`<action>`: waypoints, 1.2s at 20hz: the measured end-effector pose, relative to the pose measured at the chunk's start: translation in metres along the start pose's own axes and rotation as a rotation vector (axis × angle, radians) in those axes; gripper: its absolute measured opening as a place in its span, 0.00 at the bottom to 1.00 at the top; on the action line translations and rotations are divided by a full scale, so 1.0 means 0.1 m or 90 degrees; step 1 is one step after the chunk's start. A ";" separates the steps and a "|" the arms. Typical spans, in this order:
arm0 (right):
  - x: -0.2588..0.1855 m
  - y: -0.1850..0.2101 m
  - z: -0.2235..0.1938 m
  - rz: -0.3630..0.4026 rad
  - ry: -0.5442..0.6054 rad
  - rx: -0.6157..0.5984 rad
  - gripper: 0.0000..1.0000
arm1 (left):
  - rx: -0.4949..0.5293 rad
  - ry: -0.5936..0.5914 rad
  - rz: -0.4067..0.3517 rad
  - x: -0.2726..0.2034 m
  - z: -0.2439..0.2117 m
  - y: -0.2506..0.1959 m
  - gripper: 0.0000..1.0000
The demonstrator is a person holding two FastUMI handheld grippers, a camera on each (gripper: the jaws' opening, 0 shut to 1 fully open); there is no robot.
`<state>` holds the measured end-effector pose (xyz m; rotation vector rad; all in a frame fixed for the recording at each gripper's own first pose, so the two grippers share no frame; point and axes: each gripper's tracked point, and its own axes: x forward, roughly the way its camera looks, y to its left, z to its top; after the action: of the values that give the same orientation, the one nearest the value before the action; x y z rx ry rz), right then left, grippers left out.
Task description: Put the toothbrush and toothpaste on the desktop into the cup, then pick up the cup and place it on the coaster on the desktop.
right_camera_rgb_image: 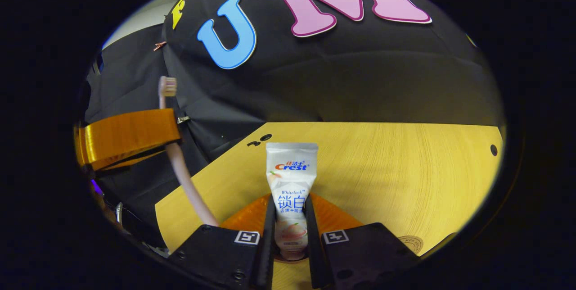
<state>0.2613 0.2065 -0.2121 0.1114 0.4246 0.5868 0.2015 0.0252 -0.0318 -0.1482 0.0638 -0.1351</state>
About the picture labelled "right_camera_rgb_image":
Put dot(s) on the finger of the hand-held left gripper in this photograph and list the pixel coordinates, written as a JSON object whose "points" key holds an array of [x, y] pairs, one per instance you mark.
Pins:
{"points": [[130, 134]]}

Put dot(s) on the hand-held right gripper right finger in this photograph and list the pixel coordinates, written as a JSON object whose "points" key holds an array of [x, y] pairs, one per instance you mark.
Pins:
{"points": [[312, 236]]}

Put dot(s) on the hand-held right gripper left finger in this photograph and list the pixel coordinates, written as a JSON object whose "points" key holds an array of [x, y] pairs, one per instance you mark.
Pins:
{"points": [[269, 236]]}

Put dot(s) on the white toothpaste tube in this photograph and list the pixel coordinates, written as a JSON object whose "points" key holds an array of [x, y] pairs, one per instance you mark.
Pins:
{"points": [[291, 177]]}

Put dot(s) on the pale pink toothbrush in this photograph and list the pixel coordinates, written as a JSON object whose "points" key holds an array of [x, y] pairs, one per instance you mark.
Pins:
{"points": [[191, 188]]}

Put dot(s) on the round brown coaster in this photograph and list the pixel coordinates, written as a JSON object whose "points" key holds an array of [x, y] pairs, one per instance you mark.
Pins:
{"points": [[411, 244]]}

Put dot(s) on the wooden desktop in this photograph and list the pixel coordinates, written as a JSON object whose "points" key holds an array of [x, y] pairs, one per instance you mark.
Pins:
{"points": [[396, 177]]}

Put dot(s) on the small copper clip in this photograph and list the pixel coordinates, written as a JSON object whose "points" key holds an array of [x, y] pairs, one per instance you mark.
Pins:
{"points": [[159, 46]]}

